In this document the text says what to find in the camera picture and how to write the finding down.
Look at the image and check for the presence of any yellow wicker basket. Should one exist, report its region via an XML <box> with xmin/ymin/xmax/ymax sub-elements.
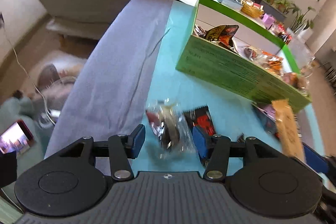
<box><xmin>241</xmin><ymin>2</ymin><xmax>264</xmax><ymax>19</ymax></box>

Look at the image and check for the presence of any green cardboard box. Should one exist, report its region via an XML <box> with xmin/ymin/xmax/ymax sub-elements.
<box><xmin>176</xmin><ymin>0</ymin><xmax>312</xmax><ymax>113</ymax></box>

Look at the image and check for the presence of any white power cable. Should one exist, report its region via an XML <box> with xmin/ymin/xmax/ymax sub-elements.
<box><xmin>0</xmin><ymin>24</ymin><xmax>57</xmax><ymax>125</ymax></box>

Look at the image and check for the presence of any tall leafy potted plant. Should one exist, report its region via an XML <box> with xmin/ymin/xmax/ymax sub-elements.
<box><xmin>290</xmin><ymin>4</ymin><xmax>316</xmax><ymax>34</ymax></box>

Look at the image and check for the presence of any teal table mat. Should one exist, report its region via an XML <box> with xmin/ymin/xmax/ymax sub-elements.
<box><xmin>131</xmin><ymin>0</ymin><xmax>329</xmax><ymax>183</ymax></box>

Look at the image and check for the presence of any purple snack packet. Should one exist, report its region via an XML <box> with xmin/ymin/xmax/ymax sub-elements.
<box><xmin>252</xmin><ymin>102</ymin><xmax>277</xmax><ymax>136</ymax></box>

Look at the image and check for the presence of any tan long snack bar packet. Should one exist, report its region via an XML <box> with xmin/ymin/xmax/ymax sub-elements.
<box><xmin>272</xmin><ymin>100</ymin><xmax>305</xmax><ymax>162</ymax></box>

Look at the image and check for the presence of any black red snack packet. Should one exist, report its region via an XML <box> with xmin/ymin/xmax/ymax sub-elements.
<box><xmin>183</xmin><ymin>105</ymin><xmax>217</xmax><ymax>167</ymax></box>

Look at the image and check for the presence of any lavender table cloth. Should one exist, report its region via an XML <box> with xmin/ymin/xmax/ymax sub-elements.
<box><xmin>46</xmin><ymin>0</ymin><xmax>173</xmax><ymax>156</ymax></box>

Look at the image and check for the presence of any black yellow snack bag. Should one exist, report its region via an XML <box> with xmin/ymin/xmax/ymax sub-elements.
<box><xmin>205</xmin><ymin>25</ymin><xmax>239</xmax><ymax>44</ymax></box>

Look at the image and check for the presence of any clear dark snack packet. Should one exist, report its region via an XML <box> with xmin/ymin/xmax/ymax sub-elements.
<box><xmin>145</xmin><ymin>98</ymin><xmax>197</xmax><ymax>159</ymax></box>

